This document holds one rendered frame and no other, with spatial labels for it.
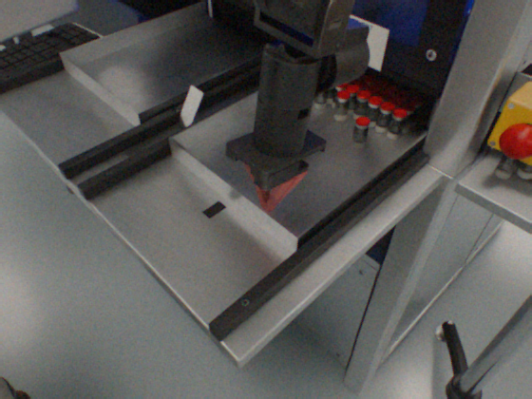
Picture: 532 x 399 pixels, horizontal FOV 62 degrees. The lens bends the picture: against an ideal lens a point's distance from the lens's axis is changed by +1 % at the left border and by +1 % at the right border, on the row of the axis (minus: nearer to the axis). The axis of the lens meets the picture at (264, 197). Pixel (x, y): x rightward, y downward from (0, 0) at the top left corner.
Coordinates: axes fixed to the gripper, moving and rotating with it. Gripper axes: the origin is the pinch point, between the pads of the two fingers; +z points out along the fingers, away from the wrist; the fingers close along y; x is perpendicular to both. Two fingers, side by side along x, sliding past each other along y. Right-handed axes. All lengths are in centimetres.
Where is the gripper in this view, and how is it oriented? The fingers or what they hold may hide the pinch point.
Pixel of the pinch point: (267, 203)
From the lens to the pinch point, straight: 54.2
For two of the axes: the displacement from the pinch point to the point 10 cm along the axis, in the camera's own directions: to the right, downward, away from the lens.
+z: -1.2, 7.6, 6.4
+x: -6.9, -5.3, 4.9
